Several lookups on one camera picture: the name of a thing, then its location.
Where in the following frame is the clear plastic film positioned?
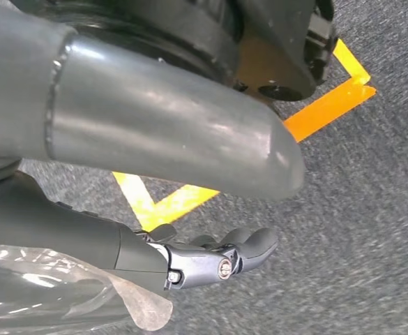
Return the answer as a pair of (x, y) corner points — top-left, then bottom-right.
(0, 245), (173, 332)

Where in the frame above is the grey robot right thigh shell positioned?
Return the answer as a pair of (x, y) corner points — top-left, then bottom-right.
(0, 0), (306, 202)

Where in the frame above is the dark robot right foot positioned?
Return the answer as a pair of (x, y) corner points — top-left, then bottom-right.
(10, 0), (339, 102)

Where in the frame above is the yellow tape square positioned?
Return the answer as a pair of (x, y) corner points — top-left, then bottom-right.
(112, 38), (378, 233)

